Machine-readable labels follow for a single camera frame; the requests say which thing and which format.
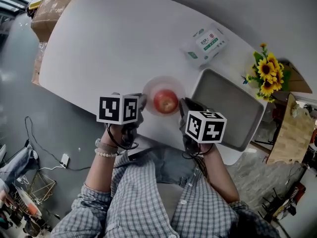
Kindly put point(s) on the white round plate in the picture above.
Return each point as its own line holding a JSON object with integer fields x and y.
{"x": 161, "y": 82}

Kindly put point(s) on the red apple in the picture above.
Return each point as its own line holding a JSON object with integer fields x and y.
{"x": 165, "y": 101}

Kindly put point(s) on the person's right forearm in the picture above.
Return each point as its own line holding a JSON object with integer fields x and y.
{"x": 218, "y": 172}

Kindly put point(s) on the grey watch band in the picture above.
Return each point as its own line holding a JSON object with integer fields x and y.
{"x": 106, "y": 146}

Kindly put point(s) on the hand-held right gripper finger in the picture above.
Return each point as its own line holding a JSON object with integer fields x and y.
{"x": 195, "y": 106}
{"x": 183, "y": 110}

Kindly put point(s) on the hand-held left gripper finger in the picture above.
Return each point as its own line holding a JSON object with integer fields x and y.
{"x": 142, "y": 102}

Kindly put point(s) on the person's left forearm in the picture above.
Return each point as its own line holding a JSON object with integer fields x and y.
{"x": 99, "y": 170}

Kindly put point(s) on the artificial sunflower bouquet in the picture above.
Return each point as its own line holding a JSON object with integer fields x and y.
{"x": 266, "y": 69}

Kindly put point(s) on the wooden board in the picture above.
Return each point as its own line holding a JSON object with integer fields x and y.
{"x": 292, "y": 133}

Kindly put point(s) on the white green wet wipes pack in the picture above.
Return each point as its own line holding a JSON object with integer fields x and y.
{"x": 210, "y": 42}

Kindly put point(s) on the black metal stand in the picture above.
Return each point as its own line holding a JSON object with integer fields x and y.
{"x": 275, "y": 204}

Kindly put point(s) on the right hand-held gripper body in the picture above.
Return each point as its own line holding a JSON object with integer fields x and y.
{"x": 205, "y": 128}

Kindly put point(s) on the open cardboard box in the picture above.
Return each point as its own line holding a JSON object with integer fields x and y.
{"x": 297, "y": 80}

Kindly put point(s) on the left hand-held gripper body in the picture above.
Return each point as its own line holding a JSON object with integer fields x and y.
{"x": 116, "y": 109}

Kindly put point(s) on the white power adapter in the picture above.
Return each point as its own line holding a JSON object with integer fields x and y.
{"x": 65, "y": 160}

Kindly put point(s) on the white orange plastic object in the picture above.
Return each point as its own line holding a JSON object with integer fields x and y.
{"x": 29, "y": 204}

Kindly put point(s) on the flat brown cardboard box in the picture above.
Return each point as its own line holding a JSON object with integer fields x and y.
{"x": 37, "y": 63}

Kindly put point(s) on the grey metal tray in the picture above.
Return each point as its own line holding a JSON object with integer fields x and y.
{"x": 227, "y": 95}

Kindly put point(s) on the person's checked shirt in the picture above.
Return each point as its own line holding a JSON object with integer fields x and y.
{"x": 138, "y": 202}

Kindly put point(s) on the person's blue jeans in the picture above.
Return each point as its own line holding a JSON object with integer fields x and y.
{"x": 171, "y": 162}

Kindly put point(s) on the blue denim cloth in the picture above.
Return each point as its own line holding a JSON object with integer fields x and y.
{"x": 19, "y": 160}

